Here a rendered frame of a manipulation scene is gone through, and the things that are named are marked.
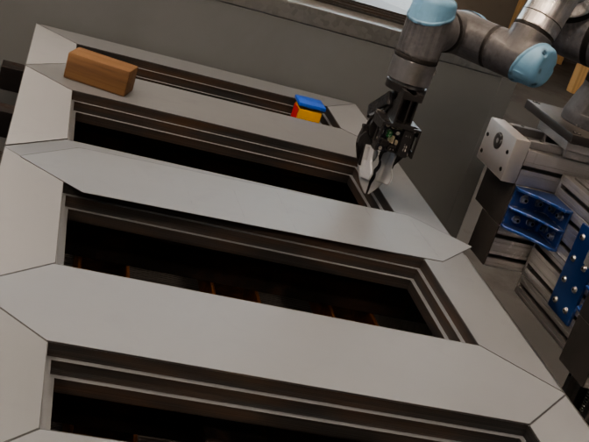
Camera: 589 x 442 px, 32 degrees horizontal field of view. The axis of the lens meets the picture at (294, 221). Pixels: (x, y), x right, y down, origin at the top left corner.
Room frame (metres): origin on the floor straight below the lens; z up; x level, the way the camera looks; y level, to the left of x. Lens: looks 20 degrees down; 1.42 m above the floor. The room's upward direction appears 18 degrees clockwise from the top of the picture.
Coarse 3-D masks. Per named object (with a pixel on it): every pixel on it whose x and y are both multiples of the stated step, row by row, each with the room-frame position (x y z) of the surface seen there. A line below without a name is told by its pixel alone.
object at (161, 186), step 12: (144, 168) 1.51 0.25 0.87; (156, 168) 1.53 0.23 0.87; (168, 168) 1.55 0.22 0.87; (180, 168) 1.56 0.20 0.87; (144, 180) 1.47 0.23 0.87; (156, 180) 1.48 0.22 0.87; (168, 180) 1.50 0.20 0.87; (180, 180) 1.51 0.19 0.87; (144, 192) 1.42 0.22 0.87; (156, 192) 1.43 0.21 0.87; (168, 192) 1.45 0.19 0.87; (180, 192) 1.46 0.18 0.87; (144, 204) 1.37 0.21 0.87; (156, 204) 1.39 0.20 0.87; (168, 204) 1.40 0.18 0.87; (180, 204) 1.41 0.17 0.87
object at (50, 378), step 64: (128, 128) 1.81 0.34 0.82; (192, 128) 1.85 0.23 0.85; (64, 192) 1.36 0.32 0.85; (256, 256) 1.43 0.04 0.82; (320, 256) 1.47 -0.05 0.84; (384, 256) 1.50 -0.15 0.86; (448, 320) 1.35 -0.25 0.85; (64, 384) 0.93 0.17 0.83; (128, 384) 0.95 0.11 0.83; (192, 384) 0.97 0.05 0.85; (256, 384) 1.00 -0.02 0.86
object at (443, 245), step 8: (408, 216) 1.70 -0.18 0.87; (416, 224) 1.67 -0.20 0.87; (424, 224) 1.68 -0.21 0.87; (424, 232) 1.64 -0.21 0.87; (432, 232) 1.65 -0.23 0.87; (440, 232) 1.66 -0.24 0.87; (432, 240) 1.61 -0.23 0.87; (440, 240) 1.62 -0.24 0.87; (448, 240) 1.64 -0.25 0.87; (432, 248) 1.57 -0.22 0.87; (440, 248) 1.59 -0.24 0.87; (448, 248) 1.60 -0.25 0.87; (456, 248) 1.61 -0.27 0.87; (440, 256) 1.55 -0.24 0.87; (448, 256) 1.56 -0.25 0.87
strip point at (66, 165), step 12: (24, 156) 1.40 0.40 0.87; (36, 156) 1.42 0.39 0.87; (48, 156) 1.43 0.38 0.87; (60, 156) 1.45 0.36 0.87; (72, 156) 1.47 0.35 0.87; (48, 168) 1.39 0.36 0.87; (60, 168) 1.40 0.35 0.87; (72, 168) 1.42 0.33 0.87; (60, 180) 1.36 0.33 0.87; (72, 180) 1.37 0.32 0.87
